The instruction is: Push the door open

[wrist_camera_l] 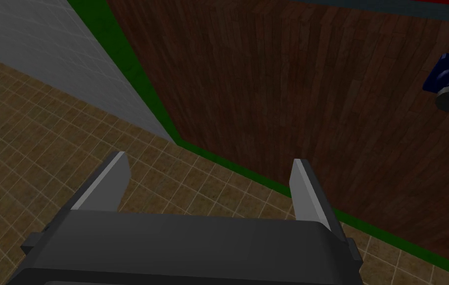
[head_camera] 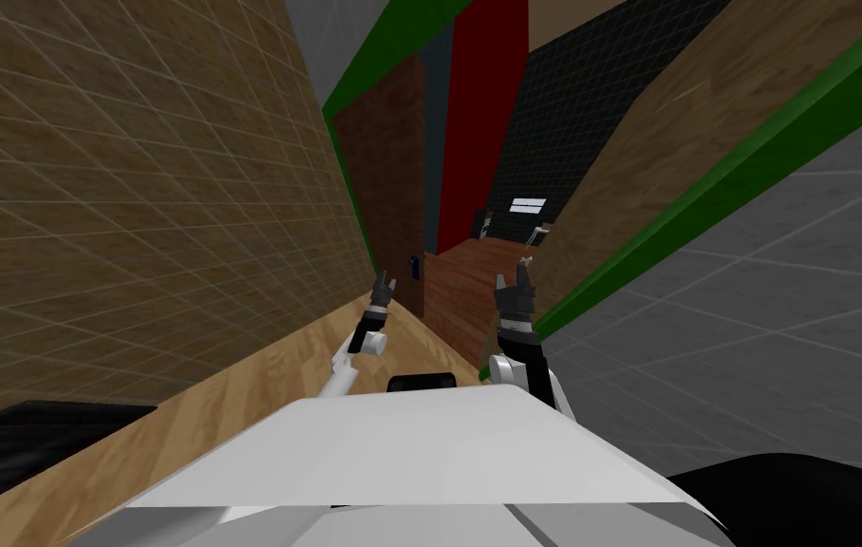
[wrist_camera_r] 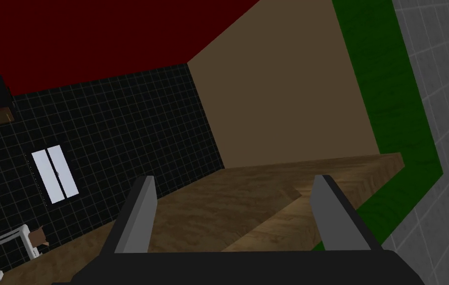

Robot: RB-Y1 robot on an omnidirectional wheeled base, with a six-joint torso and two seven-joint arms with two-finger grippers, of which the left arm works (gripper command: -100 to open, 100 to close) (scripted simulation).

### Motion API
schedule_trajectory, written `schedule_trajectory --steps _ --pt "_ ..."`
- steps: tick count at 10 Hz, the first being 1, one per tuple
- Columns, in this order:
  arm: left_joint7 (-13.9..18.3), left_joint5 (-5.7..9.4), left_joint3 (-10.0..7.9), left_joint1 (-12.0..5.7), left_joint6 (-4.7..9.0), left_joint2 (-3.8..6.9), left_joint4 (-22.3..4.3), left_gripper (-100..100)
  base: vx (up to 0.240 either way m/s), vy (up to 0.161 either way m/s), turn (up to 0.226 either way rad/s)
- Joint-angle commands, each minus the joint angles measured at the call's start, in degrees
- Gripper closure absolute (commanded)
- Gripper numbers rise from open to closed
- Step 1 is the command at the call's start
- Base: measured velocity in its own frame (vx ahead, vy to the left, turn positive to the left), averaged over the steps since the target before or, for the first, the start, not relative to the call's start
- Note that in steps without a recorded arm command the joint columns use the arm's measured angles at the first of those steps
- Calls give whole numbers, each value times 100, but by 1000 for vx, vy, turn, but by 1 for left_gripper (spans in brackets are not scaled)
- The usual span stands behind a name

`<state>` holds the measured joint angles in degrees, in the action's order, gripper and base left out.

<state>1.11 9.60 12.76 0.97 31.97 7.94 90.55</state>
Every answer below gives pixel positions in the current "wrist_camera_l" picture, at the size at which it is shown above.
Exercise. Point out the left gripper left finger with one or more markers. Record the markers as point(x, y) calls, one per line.
point(107, 186)

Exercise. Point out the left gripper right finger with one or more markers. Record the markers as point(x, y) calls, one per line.
point(307, 194)

